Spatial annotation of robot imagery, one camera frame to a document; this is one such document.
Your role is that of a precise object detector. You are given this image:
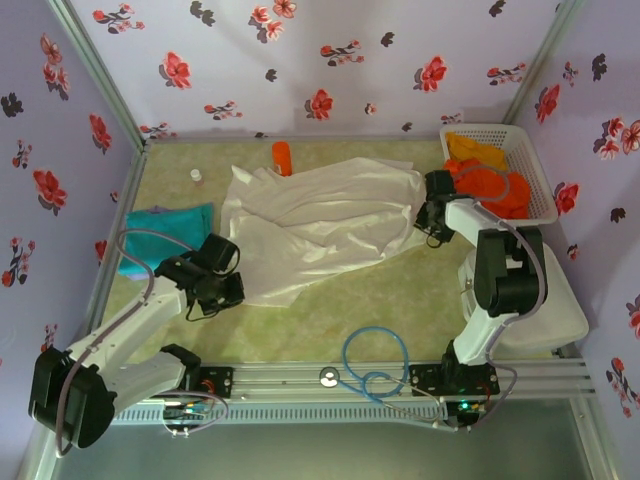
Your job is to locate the white t-shirt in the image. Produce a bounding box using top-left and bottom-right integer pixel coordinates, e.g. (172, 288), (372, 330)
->
(219, 157), (426, 309)

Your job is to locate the teal folded t-shirt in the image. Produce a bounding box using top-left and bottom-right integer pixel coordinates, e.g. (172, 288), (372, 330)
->
(118, 202), (215, 276)

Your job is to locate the yellow t-shirt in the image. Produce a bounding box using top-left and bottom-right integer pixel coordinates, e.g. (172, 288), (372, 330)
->
(444, 130), (509, 175)

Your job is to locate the orange t-shirt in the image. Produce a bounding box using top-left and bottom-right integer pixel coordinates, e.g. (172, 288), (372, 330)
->
(442, 158), (532, 220)

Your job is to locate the white plastic laundry basket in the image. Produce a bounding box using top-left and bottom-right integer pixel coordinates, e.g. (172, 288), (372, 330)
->
(438, 123), (560, 226)

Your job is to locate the blue stethoscope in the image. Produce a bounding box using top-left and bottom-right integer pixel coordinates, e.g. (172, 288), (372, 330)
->
(319, 326), (449, 426)

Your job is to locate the orange plastic bottle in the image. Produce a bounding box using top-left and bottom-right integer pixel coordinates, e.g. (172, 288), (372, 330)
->
(271, 141), (292, 176)

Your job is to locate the white plastic bin lid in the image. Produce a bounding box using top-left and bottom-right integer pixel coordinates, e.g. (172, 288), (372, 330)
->
(457, 244), (589, 351)

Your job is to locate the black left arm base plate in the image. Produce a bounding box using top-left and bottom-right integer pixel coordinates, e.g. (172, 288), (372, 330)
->
(143, 365), (235, 400)

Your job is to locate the grey left arm cable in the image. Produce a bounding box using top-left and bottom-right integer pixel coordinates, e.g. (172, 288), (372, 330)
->
(53, 228), (206, 459)

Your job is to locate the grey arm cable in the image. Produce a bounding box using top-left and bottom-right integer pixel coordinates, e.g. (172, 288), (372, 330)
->
(53, 228), (206, 459)
(449, 166), (549, 431)

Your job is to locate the aluminium frame rail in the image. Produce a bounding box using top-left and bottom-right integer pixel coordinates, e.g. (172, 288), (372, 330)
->
(49, 363), (596, 401)

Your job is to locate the grey right arm cable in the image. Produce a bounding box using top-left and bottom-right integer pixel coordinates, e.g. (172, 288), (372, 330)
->
(449, 166), (549, 431)

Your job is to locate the slotted grey cable duct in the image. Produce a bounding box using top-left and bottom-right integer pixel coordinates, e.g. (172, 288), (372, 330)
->
(67, 402), (451, 426)

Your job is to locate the aluminium side rail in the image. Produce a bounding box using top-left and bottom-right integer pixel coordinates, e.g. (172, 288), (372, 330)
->
(74, 142), (149, 366)

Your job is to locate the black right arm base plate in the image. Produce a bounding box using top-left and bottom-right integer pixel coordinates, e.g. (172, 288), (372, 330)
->
(408, 363), (500, 399)

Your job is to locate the aluminium frame post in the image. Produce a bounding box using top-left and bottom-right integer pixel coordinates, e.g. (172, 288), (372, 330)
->
(502, 0), (586, 136)
(47, 0), (149, 146)

